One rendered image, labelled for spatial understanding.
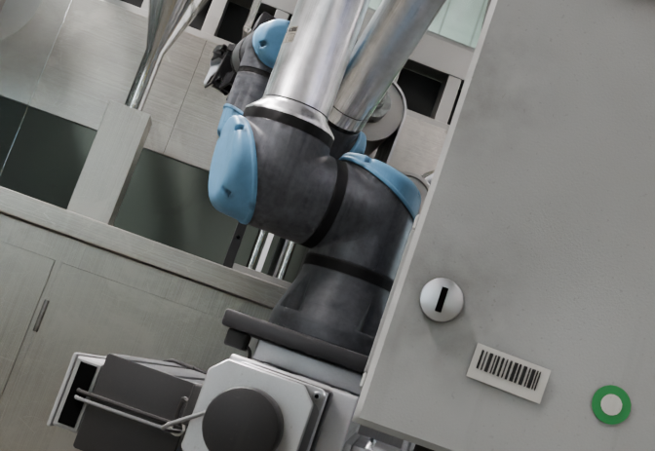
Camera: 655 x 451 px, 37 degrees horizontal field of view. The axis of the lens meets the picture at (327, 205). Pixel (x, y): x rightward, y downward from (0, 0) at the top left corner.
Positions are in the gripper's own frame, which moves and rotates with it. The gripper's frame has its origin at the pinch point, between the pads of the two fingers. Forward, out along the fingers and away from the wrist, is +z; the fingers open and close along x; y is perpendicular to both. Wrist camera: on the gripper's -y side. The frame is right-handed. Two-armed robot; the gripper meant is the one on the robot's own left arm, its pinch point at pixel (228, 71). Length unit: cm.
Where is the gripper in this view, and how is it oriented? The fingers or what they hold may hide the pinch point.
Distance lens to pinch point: 177.7
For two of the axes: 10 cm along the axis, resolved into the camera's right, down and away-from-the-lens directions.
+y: -4.4, 8.7, -2.1
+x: 8.3, 4.9, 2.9
